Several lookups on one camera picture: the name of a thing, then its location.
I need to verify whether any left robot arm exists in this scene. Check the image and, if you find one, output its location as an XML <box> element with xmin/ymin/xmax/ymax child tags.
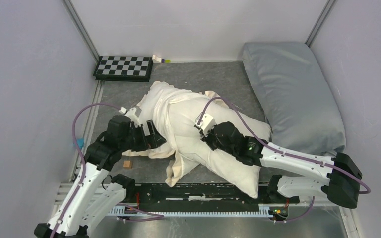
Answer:
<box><xmin>34</xmin><ymin>115</ymin><xmax>166</xmax><ymax>238</ymax></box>

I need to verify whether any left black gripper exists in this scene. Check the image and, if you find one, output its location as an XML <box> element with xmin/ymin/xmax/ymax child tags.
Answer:
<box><xmin>120</xmin><ymin>119</ymin><xmax>166</xmax><ymax>152</ymax></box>

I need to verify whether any white pillow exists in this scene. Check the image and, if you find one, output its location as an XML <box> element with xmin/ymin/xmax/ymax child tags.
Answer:
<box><xmin>137</xmin><ymin>81</ymin><xmax>272</xmax><ymax>200</ymax></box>

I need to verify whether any white toothed cable duct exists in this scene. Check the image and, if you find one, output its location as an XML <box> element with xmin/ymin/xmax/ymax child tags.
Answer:
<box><xmin>107</xmin><ymin>205</ymin><xmax>288</xmax><ymax>218</ymax></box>

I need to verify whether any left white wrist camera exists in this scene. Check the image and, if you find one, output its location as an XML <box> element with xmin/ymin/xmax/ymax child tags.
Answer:
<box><xmin>118</xmin><ymin>107</ymin><xmax>142</xmax><ymax>128</ymax></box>

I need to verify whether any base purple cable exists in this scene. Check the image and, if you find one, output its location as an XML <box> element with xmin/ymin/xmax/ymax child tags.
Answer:
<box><xmin>115</xmin><ymin>203</ymin><xmax>166</xmax><ymax>223</ymax></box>
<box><xmin>271</xmin><ymin>197</ymin><xmax>316</xmax><ymax>225</ymax></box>

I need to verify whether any small blue object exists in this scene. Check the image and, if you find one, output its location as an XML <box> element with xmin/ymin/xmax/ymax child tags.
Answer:
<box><xmin>76</xmin><ymin>138</ymin><xmax>84</xmax><ymax>149</ymax></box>

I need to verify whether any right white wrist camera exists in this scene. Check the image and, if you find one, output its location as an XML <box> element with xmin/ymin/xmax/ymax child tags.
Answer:
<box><xmin>194</xmin><ymin>113</ymin><xmax>216</xmax><ymax>136</ymax></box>

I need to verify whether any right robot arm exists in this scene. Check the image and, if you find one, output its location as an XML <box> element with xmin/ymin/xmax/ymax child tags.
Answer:
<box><xmin>195</xmin><ymin>122</ymin><xmax>363</xmax><ymax>209</ymax></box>

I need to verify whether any small white purple toy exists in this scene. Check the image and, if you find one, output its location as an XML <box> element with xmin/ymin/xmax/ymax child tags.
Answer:
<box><xmin>152</xmin><ymin>54</ymin><xmax>171</xmax><ymax>63</ymax></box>

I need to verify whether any grey pillowcase with cream ruffle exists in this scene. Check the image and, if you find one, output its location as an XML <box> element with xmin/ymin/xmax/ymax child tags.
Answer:
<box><xmin>124</xmin><ymin>87</ymin><xmax>245</xmax><ymax>188</ymax></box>

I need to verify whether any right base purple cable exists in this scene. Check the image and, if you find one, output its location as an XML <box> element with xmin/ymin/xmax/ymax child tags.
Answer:
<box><xmin>271</xmin><ymin>197</ymin><xmax>316</xmax><ymax>225</ymax></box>

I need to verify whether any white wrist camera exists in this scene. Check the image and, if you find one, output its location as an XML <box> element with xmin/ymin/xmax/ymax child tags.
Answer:
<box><xmin>118</xmin><ymin>107</ymin><xmax>142</xmax><ymax>128</ymax></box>
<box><xmin>194</xmin><ymin>113</ymin><xmax>216</xmax><ymax>136</ymax></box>

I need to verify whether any black white checkerboard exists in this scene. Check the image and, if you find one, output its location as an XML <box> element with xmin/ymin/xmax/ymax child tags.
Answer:
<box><xmin>93</xmin><ymin>56</ymin><xmax>153</xmax><ymax>82</ymax></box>

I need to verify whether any light blue-grey pillow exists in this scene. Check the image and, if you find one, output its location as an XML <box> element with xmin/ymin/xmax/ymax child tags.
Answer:
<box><xmin>242</xmin><ymin>42</ymin><xmax>346</xmax><ymax>155</ymax></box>

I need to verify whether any small wooden cube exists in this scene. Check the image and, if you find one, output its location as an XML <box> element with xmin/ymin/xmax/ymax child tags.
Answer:
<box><xmin>123</xmin><ymin>160</ymin><xmax>133</xmax><ymax>169</ymax></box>

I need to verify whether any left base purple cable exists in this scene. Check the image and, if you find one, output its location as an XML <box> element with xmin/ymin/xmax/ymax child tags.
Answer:
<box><xmin>115</xmin><ymin>203</ymin><xmax>166</xmax><ymax>223</ymax></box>

